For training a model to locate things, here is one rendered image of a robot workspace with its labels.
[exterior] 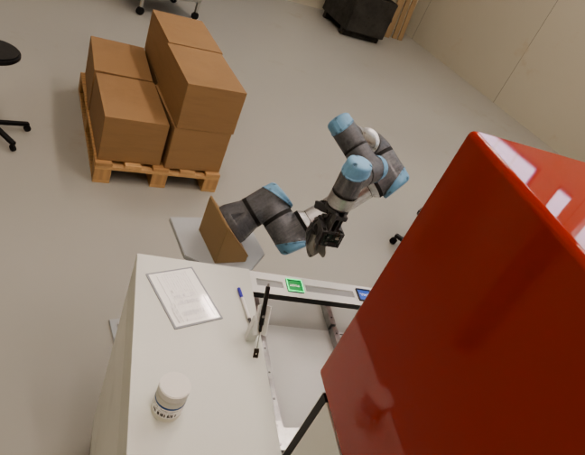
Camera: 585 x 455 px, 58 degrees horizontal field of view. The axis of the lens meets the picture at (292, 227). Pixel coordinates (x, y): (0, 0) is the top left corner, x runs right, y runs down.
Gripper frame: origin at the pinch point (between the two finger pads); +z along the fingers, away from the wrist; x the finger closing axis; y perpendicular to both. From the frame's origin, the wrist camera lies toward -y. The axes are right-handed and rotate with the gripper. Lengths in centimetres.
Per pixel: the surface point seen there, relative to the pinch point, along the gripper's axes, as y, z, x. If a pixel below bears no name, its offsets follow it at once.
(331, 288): -0.8, 14.7, 13.9
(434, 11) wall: -804, 50, 453
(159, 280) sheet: 6.6, 13.8, -43.5
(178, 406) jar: 51, 8, -40
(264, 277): -1.5, 14.7, -10.2
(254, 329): 28.2, 6.4, -20.3
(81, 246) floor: -111, 111, -65
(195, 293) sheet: 10.2, 13.8, -33.2
